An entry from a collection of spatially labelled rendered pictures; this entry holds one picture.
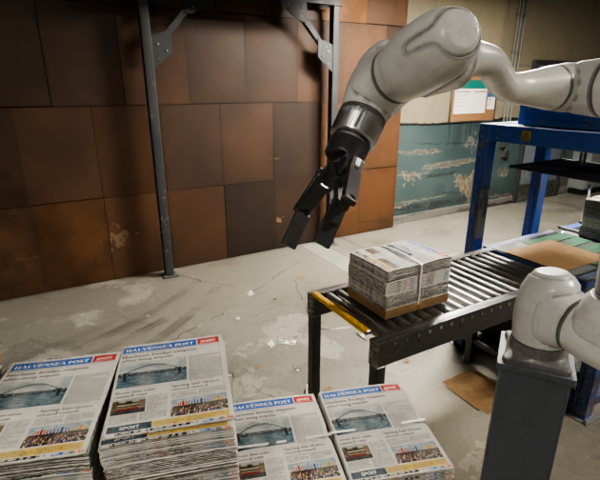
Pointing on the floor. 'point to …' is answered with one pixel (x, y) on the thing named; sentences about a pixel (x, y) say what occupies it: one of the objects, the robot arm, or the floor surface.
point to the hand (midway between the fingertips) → (306, 240)
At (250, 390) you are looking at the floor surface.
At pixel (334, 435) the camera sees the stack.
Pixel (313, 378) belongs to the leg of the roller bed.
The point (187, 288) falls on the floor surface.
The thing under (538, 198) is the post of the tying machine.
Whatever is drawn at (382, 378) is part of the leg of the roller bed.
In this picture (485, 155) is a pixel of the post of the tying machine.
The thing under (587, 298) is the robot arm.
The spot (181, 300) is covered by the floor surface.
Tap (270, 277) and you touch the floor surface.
